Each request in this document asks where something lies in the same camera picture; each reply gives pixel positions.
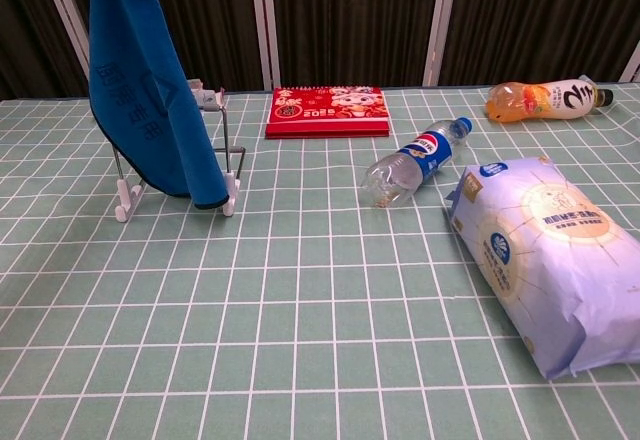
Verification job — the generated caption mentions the empty Pepsi plastic bottle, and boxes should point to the empty Pepsi plastic bottle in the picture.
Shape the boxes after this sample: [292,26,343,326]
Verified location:
[360,116,474,209]

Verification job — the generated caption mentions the toothpaste box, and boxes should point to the toothpaste box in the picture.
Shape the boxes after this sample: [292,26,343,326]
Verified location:
[187,78,225,111]

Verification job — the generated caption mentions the metal wire rack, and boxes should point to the metal wire rack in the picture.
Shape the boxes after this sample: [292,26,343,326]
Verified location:
[110,90,247,222]

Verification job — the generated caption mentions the orange drink bottle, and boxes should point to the orange drink bottle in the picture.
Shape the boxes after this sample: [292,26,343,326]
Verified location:
[485,78,615,125]

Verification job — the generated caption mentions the green checkered tablecloth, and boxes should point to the green checkered tablecloth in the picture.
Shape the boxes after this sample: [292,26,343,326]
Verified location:
[0,81,640,440]

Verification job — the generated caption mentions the red desk calendar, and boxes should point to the red desk calendar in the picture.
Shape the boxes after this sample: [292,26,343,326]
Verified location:
[264,84,391,140]

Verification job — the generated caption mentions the white partition frame post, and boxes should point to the white partition frame post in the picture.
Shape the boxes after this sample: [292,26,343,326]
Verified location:
[36,0,110,97]
[422,0,461,87]
[248,0,281,92]
[617,39,640,84]

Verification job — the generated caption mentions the blue towel with black trim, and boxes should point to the blue towel with black trim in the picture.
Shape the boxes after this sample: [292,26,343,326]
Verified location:
[88,0,230,210]

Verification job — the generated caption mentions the lilac tissue pack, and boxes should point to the lilac tissue pack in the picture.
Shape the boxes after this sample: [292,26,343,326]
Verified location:
[444,155,640,381]

